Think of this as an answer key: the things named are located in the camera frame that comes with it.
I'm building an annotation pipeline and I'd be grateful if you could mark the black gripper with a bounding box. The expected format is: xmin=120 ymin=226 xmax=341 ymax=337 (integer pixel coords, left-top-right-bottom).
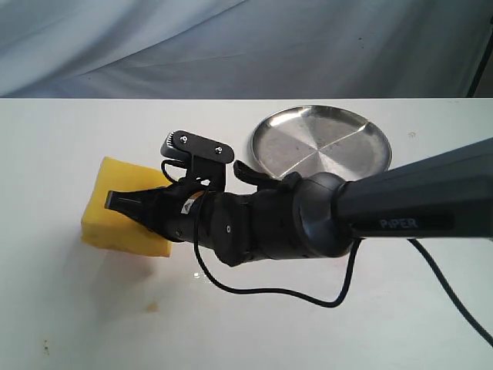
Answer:
xmin=105 ymin=180 xmax=216 ymax=243

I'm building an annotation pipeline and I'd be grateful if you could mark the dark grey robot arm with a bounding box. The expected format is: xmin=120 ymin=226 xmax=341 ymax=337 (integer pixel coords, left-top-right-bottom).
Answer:
xmin=106 ymin=131 xmax=492 ymax=267

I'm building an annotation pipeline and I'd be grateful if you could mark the black stand pole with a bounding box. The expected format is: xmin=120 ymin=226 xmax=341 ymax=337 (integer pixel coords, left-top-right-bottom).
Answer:
xmin=465 ymin=35 xmax=492 ymax=98

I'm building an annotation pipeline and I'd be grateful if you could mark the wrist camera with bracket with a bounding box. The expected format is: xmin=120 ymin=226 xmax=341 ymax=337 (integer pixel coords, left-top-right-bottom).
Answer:
xmin=160 ymin=130 xmax=234 ymax=191

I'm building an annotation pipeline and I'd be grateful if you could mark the black camera cable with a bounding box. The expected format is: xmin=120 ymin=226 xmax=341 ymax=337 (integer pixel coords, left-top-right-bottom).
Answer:
xmin=159 ymin=160 xmax=493 ymax=344

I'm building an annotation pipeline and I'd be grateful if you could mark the yellow sponge block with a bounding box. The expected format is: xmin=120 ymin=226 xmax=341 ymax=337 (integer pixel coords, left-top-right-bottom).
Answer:
xmin=81 ymin=156 xmax=172 ymax=257

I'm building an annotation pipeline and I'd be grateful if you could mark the round steel plate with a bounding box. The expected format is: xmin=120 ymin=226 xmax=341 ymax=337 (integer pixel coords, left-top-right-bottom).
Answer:
xmin=248 ymin=105 xmax=392 ymax=180

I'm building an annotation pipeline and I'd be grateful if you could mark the grey backdrop cloth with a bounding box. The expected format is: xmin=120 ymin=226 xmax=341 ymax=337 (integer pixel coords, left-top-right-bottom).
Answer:
xmin=1 ymin=1 xmax=492 ymax=99

